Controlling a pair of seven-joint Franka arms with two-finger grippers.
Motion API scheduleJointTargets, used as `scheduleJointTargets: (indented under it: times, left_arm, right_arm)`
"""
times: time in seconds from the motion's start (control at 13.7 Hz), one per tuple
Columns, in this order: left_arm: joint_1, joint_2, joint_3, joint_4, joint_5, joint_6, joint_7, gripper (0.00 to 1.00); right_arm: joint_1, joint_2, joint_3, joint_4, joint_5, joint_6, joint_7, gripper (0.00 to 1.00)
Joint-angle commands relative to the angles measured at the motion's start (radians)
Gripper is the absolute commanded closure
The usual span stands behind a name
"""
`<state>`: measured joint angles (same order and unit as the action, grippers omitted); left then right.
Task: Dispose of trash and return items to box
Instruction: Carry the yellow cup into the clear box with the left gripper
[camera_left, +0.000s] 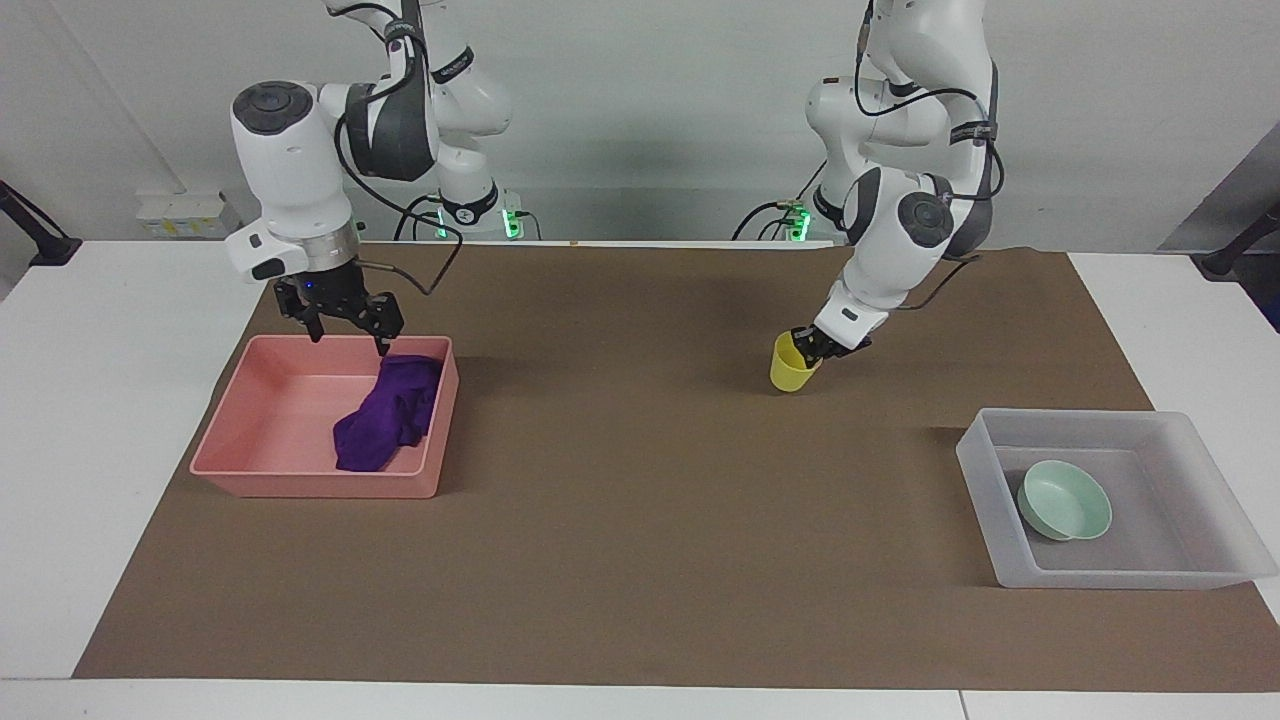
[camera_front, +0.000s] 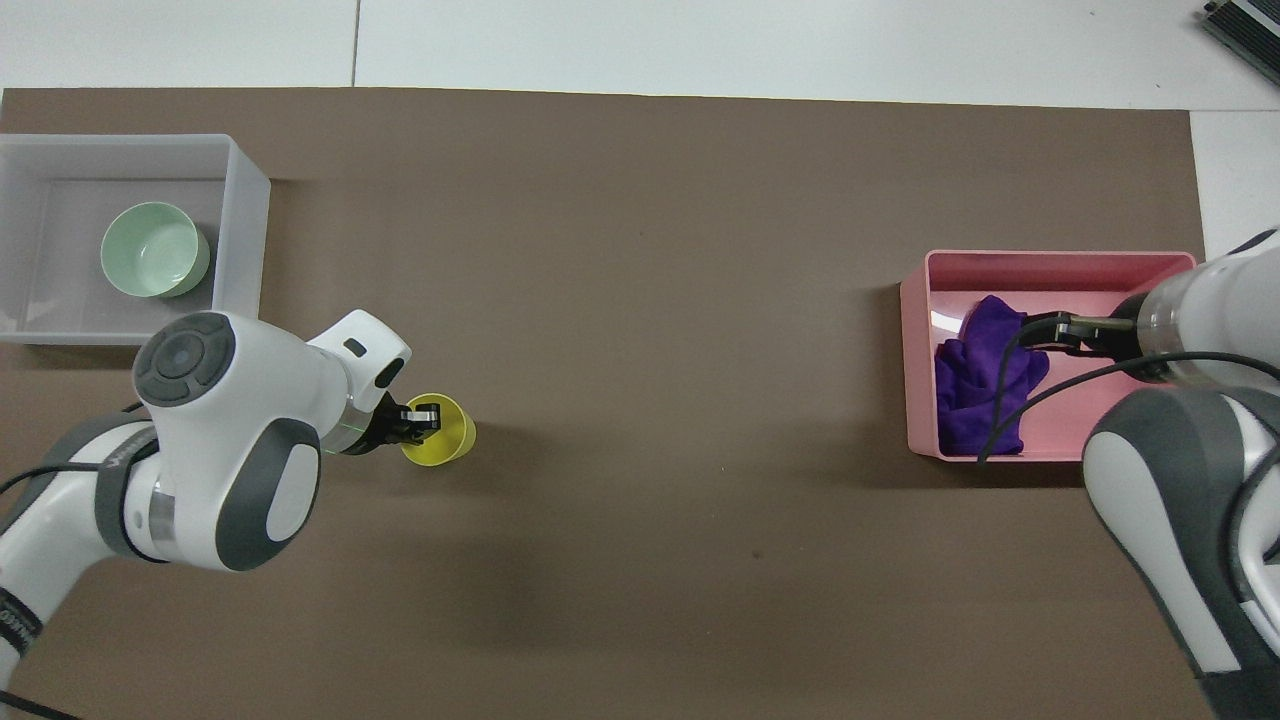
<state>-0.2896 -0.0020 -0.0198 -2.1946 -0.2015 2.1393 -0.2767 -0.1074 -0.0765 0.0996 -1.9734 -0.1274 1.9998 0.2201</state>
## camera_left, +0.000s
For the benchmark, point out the pink plastic tray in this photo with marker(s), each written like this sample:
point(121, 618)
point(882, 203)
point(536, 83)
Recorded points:
point(270, 410)

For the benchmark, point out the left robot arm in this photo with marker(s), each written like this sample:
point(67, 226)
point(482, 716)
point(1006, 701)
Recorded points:
point(900, 260)

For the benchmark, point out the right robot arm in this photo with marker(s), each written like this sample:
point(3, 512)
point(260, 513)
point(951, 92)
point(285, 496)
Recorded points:
point(290, 170)

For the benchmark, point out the translucent plastic bin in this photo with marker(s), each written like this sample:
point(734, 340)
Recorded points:
point(1170, 520)

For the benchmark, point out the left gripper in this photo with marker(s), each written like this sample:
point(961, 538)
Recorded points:
point(842, 350)

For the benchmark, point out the yellow plastic cup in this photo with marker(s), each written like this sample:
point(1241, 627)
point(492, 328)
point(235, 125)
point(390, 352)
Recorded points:
point(790, 378)

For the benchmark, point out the light green bowl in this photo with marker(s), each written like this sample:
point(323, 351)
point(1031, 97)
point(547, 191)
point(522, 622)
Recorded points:
point(1065, 505)

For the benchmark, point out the purple cloth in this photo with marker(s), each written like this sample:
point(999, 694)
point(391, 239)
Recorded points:
point(385, 425)

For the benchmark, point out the white power strip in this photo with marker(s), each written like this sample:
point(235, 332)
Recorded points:
point(185, 215)

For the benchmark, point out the black stand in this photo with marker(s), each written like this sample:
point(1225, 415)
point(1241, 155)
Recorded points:
point(40, 240)
point(1235, 250)

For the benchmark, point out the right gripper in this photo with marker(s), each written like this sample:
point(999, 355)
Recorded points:
point(328, 288)

